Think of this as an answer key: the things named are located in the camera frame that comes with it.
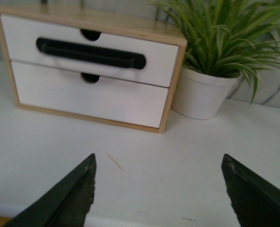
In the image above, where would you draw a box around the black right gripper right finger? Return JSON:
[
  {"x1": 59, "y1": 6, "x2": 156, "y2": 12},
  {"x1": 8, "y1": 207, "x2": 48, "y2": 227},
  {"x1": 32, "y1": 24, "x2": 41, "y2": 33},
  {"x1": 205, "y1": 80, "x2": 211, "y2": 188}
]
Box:
[{"x1": 221, "y1": 154, "x2": 280, "y2": 227}]

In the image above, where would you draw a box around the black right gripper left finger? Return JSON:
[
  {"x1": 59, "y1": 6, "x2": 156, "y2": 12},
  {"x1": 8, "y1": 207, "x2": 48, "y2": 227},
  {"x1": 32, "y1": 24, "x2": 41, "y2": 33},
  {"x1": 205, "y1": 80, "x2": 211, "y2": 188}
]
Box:
[{"x1": 4, "y1": 154, "x2": 96, "y2": 227}]

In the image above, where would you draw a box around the white drawer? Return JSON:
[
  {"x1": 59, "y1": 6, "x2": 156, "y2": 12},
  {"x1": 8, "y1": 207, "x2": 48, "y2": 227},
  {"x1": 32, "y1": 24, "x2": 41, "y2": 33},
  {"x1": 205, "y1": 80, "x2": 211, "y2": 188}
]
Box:
[
  {"x1": 0, "y1": 14, "x2": 178, "y2": 87},
  {"x1": 12, "y1": 62, "x2": 167, "y2": 128}
]

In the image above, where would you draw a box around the right white plant pot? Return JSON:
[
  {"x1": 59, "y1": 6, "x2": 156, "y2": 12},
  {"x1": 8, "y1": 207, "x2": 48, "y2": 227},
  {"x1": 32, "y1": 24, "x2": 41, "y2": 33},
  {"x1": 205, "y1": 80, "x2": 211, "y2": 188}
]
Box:
[{"x1": 171, "y1": 68, "x2": 238, "y2": 120}]

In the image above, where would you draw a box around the right green spider plant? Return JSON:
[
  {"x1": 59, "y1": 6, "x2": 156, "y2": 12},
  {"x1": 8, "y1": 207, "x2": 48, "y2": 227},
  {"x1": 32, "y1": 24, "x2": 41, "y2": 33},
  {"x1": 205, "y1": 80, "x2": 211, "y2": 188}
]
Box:
[{"x1": 148, "y1": 0, "x2": 280, "y2": 105}]

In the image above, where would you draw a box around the wooden drawer cabinet frame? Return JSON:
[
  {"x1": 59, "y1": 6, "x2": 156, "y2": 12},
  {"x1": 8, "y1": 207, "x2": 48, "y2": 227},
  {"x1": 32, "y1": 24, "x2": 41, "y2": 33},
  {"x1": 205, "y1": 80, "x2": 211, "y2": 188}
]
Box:
[{"x1": 0, "y1": 4, "x2": 187, "y2": 133}]

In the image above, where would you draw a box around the black drawer handle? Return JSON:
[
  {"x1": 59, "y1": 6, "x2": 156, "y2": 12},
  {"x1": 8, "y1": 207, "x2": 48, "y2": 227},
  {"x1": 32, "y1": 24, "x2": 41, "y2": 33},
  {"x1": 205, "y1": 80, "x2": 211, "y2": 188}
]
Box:
[{"x1": 36, "y1": 37, "x2": 146, "y2": 70}]

